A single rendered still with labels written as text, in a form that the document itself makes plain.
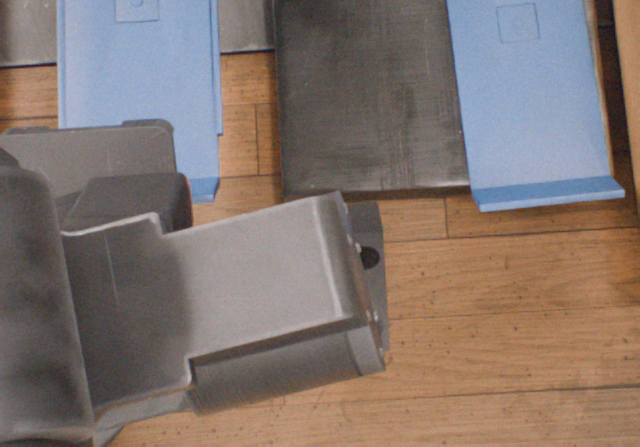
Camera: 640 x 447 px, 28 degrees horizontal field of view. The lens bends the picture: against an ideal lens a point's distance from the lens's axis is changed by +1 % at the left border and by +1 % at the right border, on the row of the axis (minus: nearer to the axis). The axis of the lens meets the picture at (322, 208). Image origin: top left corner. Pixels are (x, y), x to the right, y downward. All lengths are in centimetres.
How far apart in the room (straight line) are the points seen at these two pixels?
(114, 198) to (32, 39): 30
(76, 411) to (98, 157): 17
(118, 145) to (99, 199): 3
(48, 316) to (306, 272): 7
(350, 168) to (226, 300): 32
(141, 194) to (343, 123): 24
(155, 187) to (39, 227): 13
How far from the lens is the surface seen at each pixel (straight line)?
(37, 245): 32
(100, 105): 60
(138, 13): 61
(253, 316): 35
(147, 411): 38
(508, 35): 68
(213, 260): 35
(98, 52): 61
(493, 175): 66
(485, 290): 67
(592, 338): 67
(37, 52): 73
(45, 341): 32
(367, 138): 66
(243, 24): 71
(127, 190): 45
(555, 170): 66
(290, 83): 68
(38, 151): 48
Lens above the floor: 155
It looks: 75 degrees down
